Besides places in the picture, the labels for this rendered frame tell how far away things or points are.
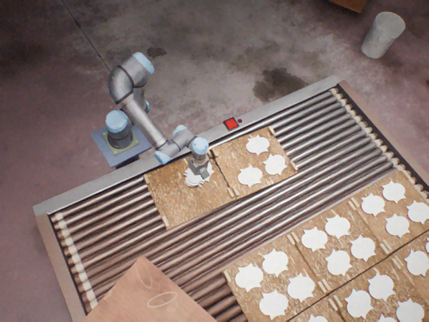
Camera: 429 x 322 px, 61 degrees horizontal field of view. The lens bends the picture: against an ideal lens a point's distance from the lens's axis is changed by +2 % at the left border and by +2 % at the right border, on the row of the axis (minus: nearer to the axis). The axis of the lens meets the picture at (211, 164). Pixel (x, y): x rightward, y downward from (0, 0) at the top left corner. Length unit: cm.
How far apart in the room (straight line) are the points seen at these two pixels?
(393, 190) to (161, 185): 134
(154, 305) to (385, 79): 332
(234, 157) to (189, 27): 227
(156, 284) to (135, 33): 288
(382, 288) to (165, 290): 109
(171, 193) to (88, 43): 238
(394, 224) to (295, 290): 69
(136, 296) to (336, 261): 102
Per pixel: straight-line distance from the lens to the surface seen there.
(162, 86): 358
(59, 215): 206
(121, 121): 202
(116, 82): 167
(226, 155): 212
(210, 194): 200
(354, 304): 204
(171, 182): 202
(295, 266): 197
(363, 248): 213
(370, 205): 224
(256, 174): 208
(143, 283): 177
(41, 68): 391
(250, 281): 189
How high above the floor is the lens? 278
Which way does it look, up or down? 63 degrees down
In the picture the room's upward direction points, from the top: 11 degrees clockwise
